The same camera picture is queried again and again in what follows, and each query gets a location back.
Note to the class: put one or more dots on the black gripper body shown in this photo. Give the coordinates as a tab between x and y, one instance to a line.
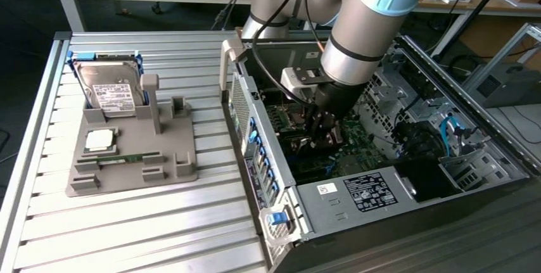
338	99

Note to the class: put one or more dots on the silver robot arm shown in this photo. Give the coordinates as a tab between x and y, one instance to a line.
359	32

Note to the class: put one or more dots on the CPU socket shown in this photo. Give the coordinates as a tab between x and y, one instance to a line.
298	118

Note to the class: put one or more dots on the metal disk bay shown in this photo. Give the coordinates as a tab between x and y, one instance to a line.
389	95

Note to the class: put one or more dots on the green motherboard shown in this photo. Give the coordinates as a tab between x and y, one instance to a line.
359	140

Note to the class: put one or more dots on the grey chipset heatsink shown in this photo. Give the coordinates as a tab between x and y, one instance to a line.
350	165

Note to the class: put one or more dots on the grey power supply unit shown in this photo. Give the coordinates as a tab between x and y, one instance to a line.
338	203

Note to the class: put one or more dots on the grey equipment cabinet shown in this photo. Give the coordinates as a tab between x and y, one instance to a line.
506	86

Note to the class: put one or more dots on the blue case latch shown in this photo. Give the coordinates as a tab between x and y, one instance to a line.
277	218

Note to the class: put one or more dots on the black stand pole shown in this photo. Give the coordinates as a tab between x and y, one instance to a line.
486	3

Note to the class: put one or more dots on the grey parts rack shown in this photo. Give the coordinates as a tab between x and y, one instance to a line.
139	140

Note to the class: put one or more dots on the open PC case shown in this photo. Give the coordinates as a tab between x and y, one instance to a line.
401	247

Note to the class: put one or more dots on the hard disk in blue carrier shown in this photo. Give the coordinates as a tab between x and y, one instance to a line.
110	92

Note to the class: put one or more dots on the green RAM stick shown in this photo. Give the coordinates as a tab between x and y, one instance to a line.
120	159

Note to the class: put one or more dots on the silver CPU chip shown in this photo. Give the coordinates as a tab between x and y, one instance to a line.
99	141

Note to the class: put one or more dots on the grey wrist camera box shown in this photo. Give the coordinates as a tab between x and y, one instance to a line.
295	78

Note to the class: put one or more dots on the aluminium profile frame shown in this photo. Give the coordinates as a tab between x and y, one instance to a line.
524	37

